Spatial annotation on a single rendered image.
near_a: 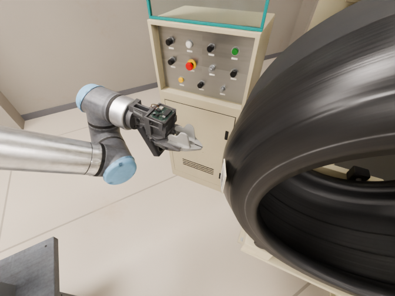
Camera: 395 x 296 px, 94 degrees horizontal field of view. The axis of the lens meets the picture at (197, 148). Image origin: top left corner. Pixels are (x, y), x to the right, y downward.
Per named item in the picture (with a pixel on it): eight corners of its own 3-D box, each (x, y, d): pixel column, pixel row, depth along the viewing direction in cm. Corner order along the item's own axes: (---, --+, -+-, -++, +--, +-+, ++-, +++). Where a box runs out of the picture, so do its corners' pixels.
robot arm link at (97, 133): (96, 165, 59) (90, 133, 51) (89, 144, 66) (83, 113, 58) (127, 158, 64) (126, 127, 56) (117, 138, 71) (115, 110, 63)
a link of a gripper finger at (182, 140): (199, 143, 44) (165, 129, 46) (196, 158, 48) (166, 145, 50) (204, 135, 46) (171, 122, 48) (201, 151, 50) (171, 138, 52)
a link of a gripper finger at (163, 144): (177, 151, 47) (148, 138, 49) (177, 155, 48) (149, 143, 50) (186, 140, 50) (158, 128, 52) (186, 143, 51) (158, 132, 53)
